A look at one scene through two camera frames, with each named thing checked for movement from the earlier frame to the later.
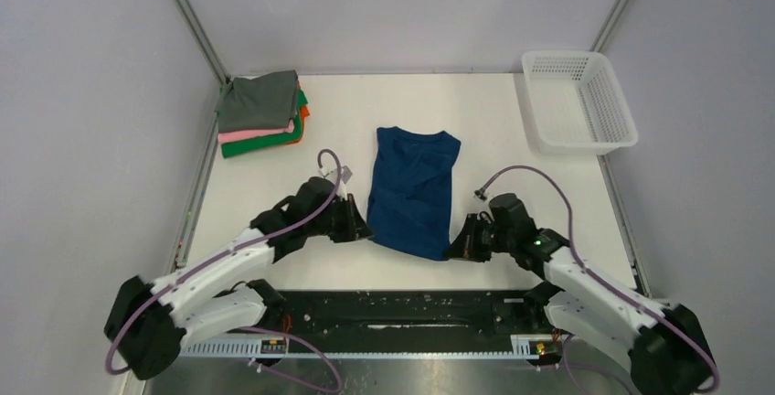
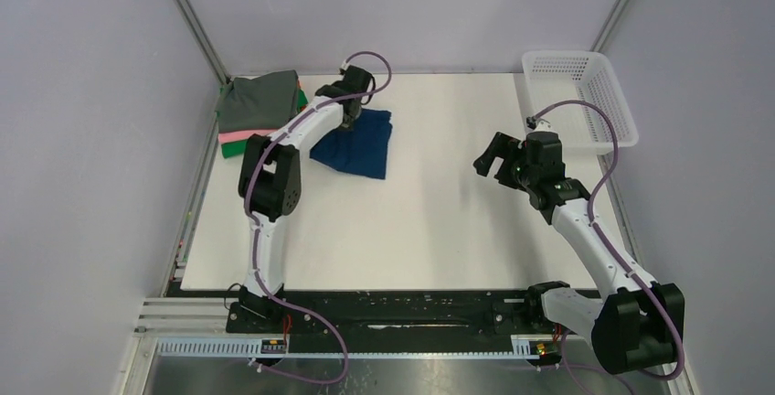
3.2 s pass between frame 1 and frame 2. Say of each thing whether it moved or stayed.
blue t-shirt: moved
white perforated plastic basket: stayed
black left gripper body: moved
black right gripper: moved
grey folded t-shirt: stayed
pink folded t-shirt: stayed
